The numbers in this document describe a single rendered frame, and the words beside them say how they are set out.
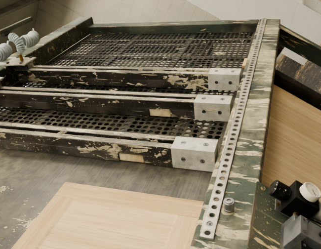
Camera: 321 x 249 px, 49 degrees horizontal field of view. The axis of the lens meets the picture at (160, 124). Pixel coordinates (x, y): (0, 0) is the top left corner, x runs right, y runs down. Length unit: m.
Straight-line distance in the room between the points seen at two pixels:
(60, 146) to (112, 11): 5.45
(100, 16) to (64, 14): 0.75
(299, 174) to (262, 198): 0.66
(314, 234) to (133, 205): 0.42
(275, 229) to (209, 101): 0.54
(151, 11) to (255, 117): 5.17
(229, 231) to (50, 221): 0.44
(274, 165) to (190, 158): 0.53
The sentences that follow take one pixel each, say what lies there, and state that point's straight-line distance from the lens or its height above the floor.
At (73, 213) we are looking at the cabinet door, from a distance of 0.94.
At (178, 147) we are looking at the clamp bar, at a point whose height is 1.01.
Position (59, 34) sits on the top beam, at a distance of 2.22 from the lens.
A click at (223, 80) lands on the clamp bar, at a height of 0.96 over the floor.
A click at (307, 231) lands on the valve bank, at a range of 0.72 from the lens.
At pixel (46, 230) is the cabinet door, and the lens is 0.92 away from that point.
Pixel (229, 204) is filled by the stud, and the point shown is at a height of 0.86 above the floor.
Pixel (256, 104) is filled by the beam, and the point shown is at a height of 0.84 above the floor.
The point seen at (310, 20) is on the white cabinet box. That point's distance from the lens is 4.39.
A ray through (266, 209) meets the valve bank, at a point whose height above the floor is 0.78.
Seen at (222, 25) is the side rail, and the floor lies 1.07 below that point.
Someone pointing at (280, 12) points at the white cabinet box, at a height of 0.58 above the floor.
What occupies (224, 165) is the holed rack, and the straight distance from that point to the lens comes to 0.94.
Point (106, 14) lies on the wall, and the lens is 6.58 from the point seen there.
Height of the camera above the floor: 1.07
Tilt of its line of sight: 1 degrees up
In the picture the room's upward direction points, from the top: 61 degrees counter-clockwise
